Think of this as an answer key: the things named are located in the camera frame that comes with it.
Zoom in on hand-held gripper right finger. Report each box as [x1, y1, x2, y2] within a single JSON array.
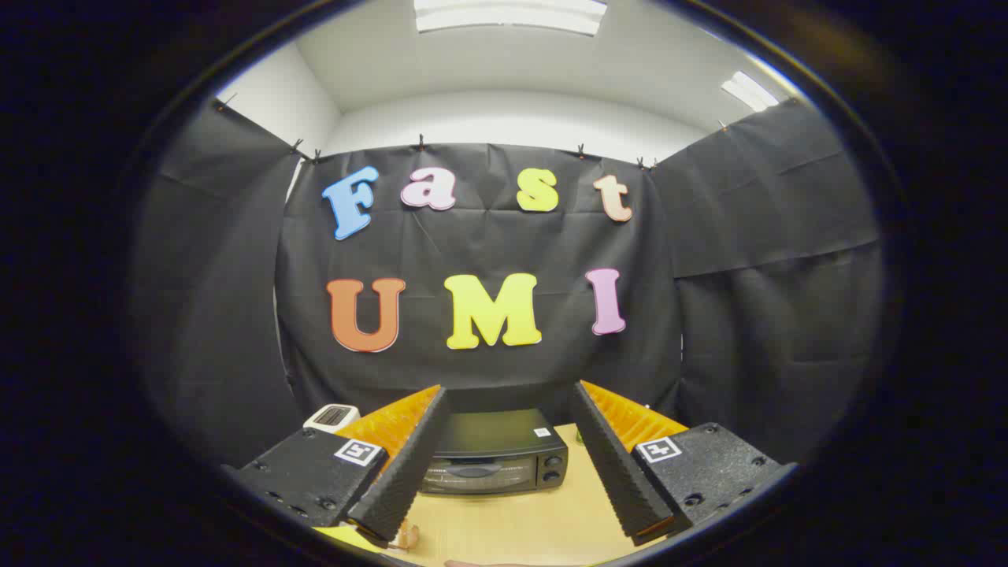
[[569, 380, 798, 547]]

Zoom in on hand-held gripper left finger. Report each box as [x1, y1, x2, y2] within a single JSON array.
[[222, 384, 451, 552]]

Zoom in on black toaster oven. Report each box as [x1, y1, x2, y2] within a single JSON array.
[[417, 408, 569, 495]]

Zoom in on white pop-up toaster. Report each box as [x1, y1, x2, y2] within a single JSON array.
[[303, 404, 361, 434]]

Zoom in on small ceiling light panel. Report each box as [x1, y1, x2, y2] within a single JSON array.
[[721, 71, 780, 113]]

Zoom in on large ceiling light panel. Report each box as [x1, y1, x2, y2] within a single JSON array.
[[413, 0, 609, 36]]

